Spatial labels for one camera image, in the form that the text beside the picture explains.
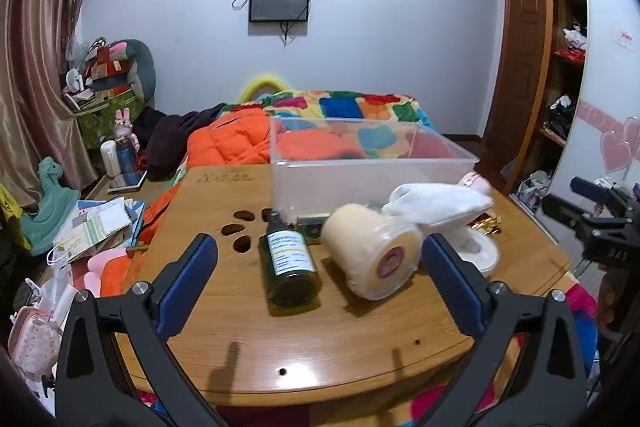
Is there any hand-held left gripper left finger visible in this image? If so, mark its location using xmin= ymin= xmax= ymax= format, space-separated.
xmin=54 ymin=233 xmax=241 ymax=427

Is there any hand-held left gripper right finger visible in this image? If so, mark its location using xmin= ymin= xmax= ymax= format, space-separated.
xmin=415 ymin=233 xmax=588 ymax=427

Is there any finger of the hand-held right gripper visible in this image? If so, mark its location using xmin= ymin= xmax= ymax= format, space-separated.
xmin=571 ymin=177 xmax=626 ymax=208
xmin=541 ymin=193 xmax=601 ymax=233

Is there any red and gold pouch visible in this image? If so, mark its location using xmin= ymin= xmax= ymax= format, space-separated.
xmin=467 ymin=216 xmax=503 ymax=235

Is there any white cloth pouch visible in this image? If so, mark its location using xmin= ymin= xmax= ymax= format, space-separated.
xmin=382 ymin=183 xmax=493 ymax=228

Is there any cream round jar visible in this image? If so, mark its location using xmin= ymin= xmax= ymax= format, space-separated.
xmin=321 ymin=203 xmax=423 ymax=300

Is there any dark green glass bottle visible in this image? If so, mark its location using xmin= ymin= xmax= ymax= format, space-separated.
xmin=258 ymin=209 xmax=321 ymax=315

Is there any clear plastic storage box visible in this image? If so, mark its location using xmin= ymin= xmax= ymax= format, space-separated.
xmin=269 ymin=116 xmax=480 ymax=230

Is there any person's right hand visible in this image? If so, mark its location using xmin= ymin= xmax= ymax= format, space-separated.
xmin=596 ymin=278 xmax=624 ymax=334

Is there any floor basket with clutter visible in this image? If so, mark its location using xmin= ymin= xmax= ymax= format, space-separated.
xmin=519 ymin=168 xmax=555 ymax=208

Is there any white panel with pink hearts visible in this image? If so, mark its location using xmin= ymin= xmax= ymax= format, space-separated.
xmin=549 ymin=0 xmax=640 ymax=230

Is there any wooden desk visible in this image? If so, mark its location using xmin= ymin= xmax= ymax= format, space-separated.
xmin=112 ymin=165 xmax=572 ymax=407

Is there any pink plush slipper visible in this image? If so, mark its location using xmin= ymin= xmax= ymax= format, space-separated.
xmin=84 ymin=249 xmax=132 ymax=299

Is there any stack of booklets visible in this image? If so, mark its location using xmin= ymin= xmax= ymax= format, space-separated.
xmin=50 ymin=196 xmax=147 ymax=267

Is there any smartphone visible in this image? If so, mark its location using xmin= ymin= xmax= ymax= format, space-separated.
xmin=106 ymin=170 xmax=149 ymax=194

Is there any blue water bottle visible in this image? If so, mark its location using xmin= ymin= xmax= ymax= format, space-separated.
xmin=116 ymin=139 xmax=139 ymax=176

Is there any dark maroon clothing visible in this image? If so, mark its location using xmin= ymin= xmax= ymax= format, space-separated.
xmin=132 ymin=103 xmax=227 ymax=181

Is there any white plastic bag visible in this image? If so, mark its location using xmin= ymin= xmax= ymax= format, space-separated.
xmin=37 ymin=276 xmax=80 ymax=335

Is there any wooden door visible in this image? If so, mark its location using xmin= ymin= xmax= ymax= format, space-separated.
xmin=481 ymin=0 xmax=547 ymax=196

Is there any white cup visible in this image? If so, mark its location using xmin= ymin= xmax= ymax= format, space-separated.
xmin=100 ymin=140 xmax=121 ymax=176

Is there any wooden wardrobe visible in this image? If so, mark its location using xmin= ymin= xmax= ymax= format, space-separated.
xmin=448 ymin=0 xmax=590 ymax=188

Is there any orange duvet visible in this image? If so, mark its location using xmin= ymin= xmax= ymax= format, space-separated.
xmin=99 ymin=108 xmax=368 ymax=299

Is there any green dinosaur plush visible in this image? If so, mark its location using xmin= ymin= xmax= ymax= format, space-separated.
xmin=20 ymin=157 xmax=82 ymax=256

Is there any white plush toy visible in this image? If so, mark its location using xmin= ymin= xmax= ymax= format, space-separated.
xmin=563 ymin=22 xmax=588 ymax=51

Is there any pink bunny toy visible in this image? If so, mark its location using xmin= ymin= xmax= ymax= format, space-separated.
xmin=114 ymin=108 xmax=139 ymax=148

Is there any pink floral pouch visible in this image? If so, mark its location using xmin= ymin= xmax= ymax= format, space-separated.
xmin=9 ymin=306 xmax=64 ymax=379

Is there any green patterned box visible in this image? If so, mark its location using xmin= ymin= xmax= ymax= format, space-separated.
xmin=75 ymin=91 xmax=144 ymax=151

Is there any yellow cloth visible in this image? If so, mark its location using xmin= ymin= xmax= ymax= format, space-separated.
xmin=0 ymin=183 xmax=19 ymax=254

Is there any grey green cushion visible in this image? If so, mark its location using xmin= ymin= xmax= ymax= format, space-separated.
xmin=114 ymin=39 xmax=157 ymax=104

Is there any colourful patchwork blanket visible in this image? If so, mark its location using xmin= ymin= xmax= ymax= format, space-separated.
xmin=220 ymin=88 xmax=437 ymax=160

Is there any small white fan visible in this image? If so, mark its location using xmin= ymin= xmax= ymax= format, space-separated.
xmin=64 ymin=71 xmax=87 ymax=96

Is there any red gift bag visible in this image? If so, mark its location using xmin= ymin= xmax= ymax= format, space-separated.
xmin=95 ymin=47 xmax=132 ymax=78

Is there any pink striped curtain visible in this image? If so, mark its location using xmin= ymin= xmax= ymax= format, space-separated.
xmin=0 ymin=0 xmax=108 ymax=208

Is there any yellow ring cushion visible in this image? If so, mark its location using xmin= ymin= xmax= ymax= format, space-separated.
xmin=236 ymin=75 xmax=287 ymax=106

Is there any small wall monitor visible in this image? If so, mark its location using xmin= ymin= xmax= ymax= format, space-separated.
xmin=248 ymin=0 xmax=312 ymax=24

